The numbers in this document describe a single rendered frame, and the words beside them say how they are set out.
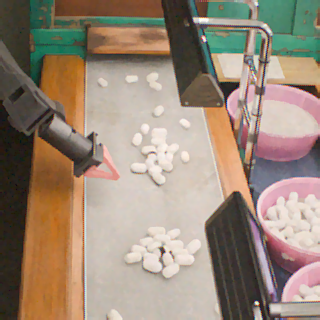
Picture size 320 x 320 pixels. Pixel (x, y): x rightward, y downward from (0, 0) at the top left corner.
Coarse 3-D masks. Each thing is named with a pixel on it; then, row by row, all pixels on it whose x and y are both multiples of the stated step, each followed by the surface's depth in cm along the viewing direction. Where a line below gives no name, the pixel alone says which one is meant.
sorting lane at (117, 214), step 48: (96, 96) 204; (144, 96) 206; (144, 144) 187; (192, 144) 189; (96, 192) 171; (144, 192) 172; (192, 192) 173; (96, 240) 158; (96, 288) 147; (144, 288) 148; (192, 288) 149
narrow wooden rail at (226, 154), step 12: (204, 108) 200; (216, 108) 198; (216, 120) 194; (228, 120) 194; (216, 132) 189; (228, 132) 190; (216, 144) 185; (228, 144) 185; (216, 156) 181; (228, 156) 181; (228, 168) 177; (240, 168) 178; (228, 180) 173; (240, 180) 174; (228, 192) 170; (252, 204) 167
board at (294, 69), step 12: (216, 60) 218; (288, 60) 222; (300, 60) 222; (312, 60) 223; (216, 72) 212; (288, 72) 215; (300, 72) 216; (312, 72) 217; (300, 84) 213; (312, 84) 213
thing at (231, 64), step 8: (224, 56) 220; (232, 56) 220; (240, 56) 221; (256, 56) 221; (272, 56) 222; (224, 64) 216; (232, 64) 216; (240, 64) 216; (256, 64) 217; (272, 64) 218; (224, 72) 212; (232, 72) 212; (240, 72) 212; (272, 72) 214; (280, 72) 215
